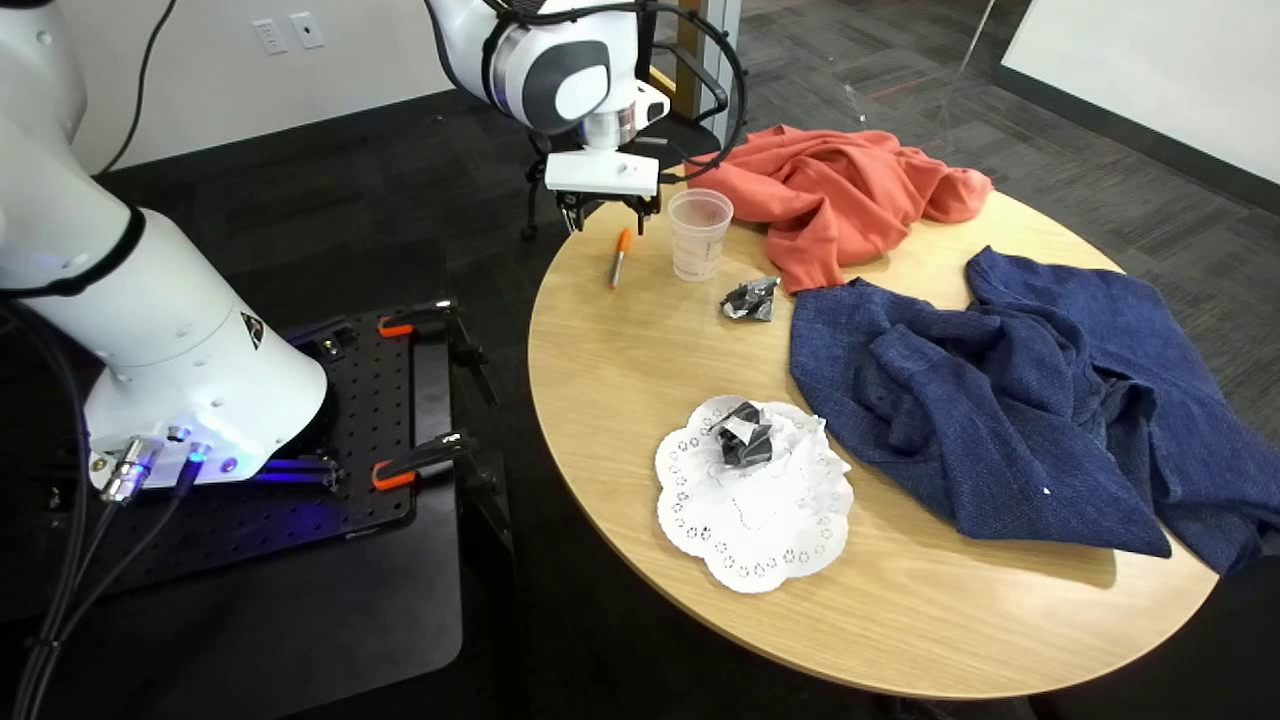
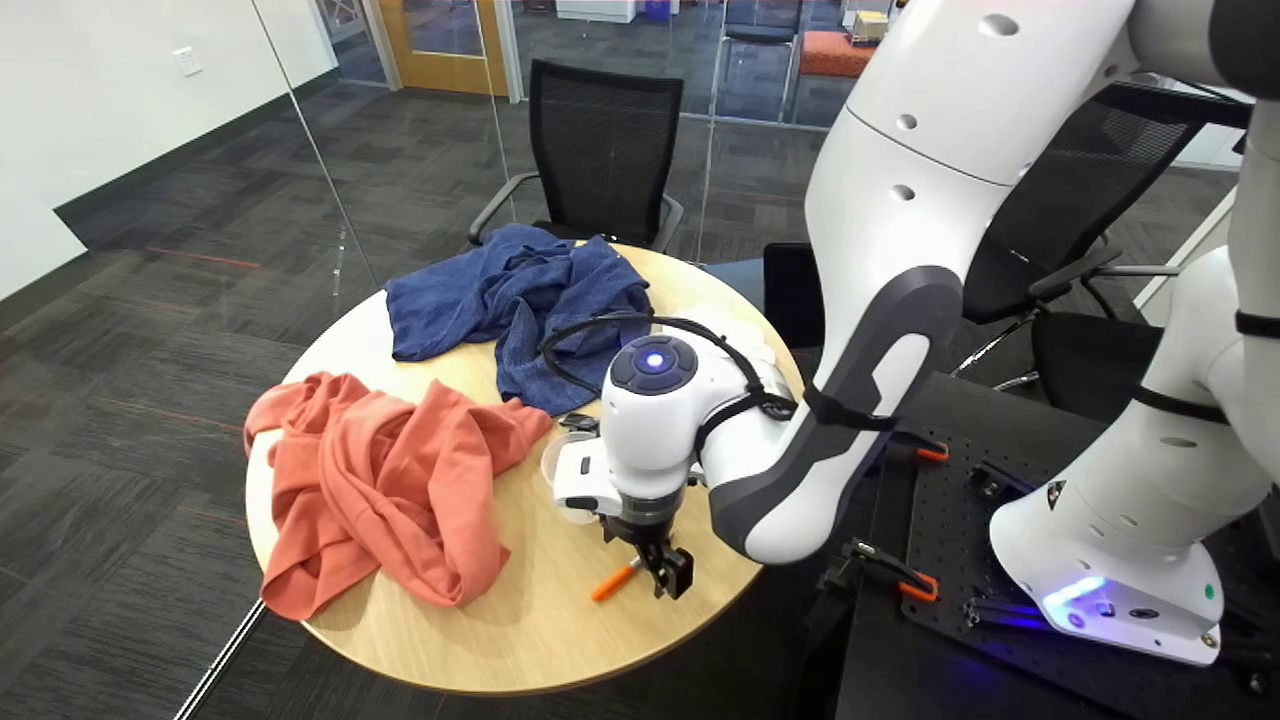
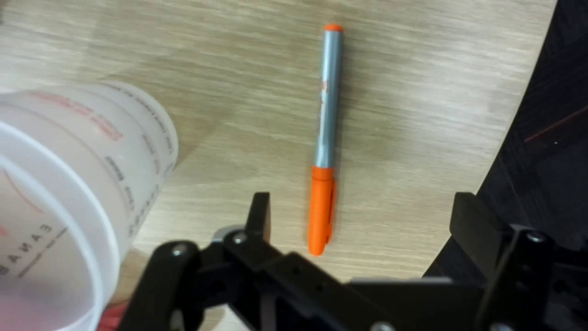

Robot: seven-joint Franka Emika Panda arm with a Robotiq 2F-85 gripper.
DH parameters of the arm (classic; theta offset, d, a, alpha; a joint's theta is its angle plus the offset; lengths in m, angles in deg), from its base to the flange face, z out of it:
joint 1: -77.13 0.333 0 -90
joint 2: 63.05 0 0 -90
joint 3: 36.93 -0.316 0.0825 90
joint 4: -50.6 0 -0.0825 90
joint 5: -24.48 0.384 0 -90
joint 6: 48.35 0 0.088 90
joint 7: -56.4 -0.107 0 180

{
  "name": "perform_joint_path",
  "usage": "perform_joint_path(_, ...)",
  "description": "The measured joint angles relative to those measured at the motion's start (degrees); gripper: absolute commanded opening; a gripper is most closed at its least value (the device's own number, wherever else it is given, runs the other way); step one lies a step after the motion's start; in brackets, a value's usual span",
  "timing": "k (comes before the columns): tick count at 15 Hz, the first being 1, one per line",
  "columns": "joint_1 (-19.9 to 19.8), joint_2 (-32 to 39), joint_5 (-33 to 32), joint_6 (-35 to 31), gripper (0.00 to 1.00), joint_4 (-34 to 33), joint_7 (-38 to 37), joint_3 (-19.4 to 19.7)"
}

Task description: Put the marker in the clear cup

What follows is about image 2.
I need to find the wooden glass door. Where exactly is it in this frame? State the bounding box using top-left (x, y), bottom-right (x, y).
top-left (374, 0), bottom-right (514, 100)

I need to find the black robot stand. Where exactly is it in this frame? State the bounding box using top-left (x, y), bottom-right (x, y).
top-left (797, 364), bottom-right (1280, 720)

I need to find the orange bench seat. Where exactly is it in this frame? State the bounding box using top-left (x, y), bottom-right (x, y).
top-left (797, 27), bottom-right (884, 80)

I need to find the black upholstered chair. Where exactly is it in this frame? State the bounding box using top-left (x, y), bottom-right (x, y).
top-left (1029, 309), bottom-right (1200, 422)

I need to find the orange and grey marker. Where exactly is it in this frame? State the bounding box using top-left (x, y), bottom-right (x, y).
top-left (586, 558), bottom-right (648, 606)

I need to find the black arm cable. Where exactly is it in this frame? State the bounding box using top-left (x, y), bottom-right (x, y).
top-left (537, 313), bottom-right (804, 430)

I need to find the orange cloth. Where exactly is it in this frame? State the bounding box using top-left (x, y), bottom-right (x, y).
top-left (240, 372), bottom-right (554, 628)

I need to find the black armrest office chair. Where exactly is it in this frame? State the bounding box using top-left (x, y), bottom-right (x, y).
top-left (957, 73), bottom-right (1254, 332)

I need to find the blue cloth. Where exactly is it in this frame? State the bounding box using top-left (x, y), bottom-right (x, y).
top-left (385, 218), bottom-right (654, 418)

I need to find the black mesh office chair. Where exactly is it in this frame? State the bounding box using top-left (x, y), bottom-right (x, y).
top-left (464, 56), bottom-right (691, 252)

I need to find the orange black clamp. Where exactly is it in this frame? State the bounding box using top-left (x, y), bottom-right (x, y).
top-left (815, 534), bottom-right (943, 610)
top-left (884, 429), bottom-right (952, 471)

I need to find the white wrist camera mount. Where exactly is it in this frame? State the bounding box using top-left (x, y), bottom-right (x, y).
top-left (549, 436), bottom-right (619, 517)

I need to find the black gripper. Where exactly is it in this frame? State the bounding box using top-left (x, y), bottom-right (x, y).
top-left (594, 513), bottom-right (697, 603)

